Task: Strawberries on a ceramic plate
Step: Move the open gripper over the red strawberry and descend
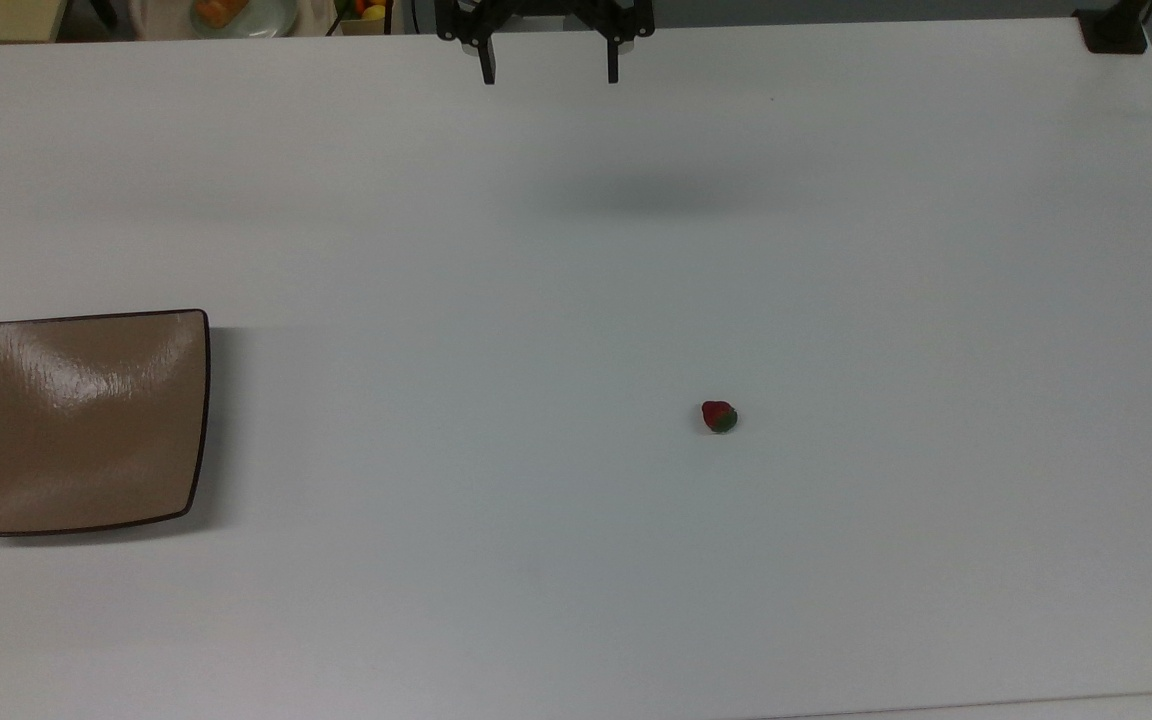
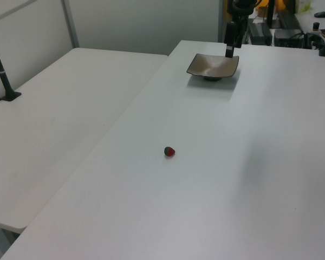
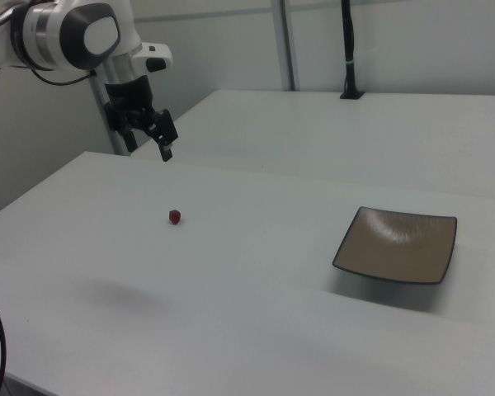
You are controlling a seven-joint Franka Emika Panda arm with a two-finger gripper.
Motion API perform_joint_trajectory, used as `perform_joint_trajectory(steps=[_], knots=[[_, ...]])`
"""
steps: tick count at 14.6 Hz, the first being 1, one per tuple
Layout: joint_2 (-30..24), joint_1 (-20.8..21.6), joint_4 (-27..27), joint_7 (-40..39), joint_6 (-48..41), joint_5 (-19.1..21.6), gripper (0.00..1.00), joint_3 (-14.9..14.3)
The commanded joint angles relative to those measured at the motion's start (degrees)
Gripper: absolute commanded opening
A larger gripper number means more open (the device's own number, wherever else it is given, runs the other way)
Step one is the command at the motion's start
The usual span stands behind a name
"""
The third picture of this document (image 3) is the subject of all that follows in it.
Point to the black pole with square base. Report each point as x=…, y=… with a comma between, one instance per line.
x=348, y=49

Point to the red strawberry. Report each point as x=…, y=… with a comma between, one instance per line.
x=175, y=217

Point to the square brown ceramic plate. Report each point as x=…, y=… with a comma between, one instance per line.
x=396, y=251

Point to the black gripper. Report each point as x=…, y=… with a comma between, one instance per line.
x=128, y=99

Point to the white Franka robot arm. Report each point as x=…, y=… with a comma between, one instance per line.
x=95, y=37

